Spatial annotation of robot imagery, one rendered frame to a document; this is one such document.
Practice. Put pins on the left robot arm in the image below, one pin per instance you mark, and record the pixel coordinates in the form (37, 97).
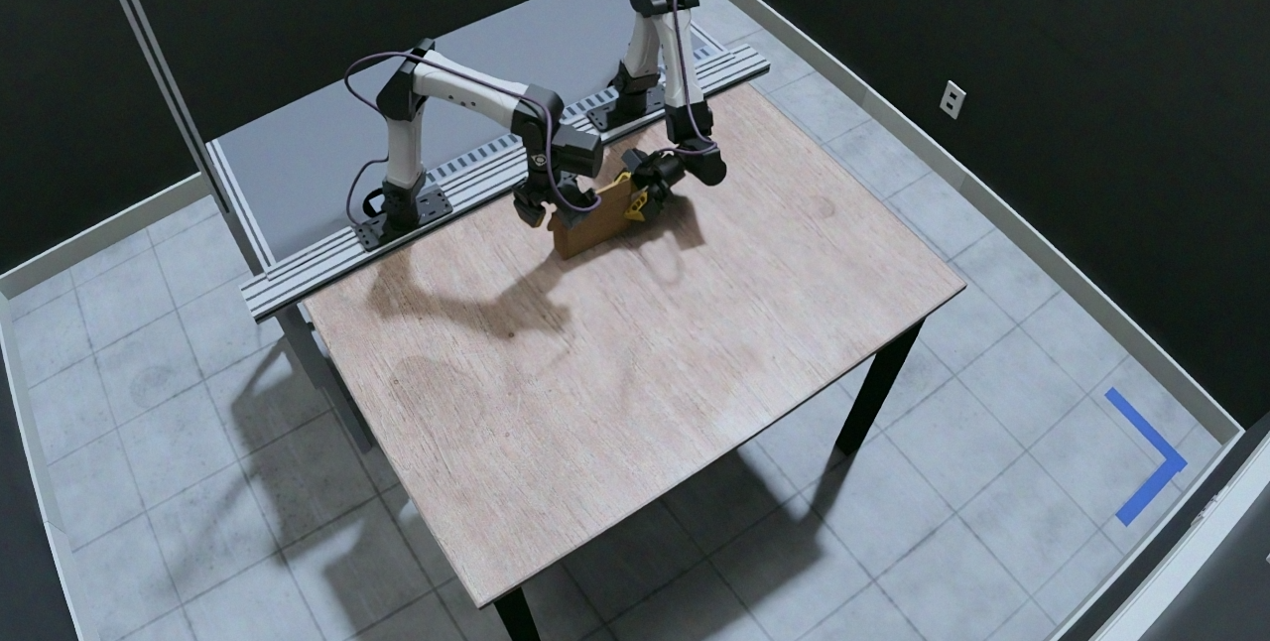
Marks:
(639, 70)

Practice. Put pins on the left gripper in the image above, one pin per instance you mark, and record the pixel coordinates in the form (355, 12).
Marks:
(651, 203)

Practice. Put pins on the grey aluminium crossbar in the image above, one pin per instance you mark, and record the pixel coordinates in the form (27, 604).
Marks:
(267, 299)

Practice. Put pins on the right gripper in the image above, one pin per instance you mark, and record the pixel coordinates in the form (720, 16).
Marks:
(531, 191)

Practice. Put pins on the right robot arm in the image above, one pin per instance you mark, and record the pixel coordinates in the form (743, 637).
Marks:
(579, 152)

